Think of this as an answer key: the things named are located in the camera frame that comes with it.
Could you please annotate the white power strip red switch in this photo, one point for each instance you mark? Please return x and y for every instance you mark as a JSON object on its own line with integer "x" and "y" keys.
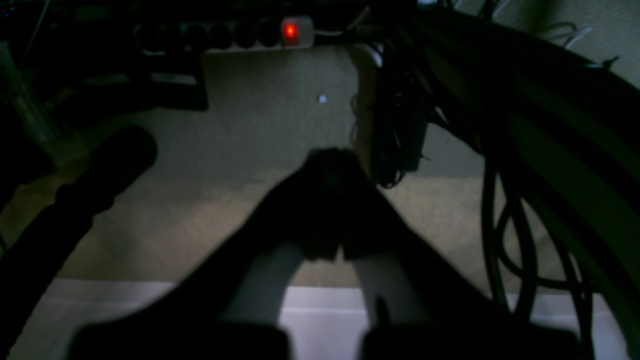
{"x": 219, "y": 37}

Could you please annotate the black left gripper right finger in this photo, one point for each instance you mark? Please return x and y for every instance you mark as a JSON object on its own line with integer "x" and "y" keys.
{"x": 422, "y": 308}

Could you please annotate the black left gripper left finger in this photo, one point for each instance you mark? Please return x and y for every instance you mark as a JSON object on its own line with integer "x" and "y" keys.
{"x": 228, "y": 308}

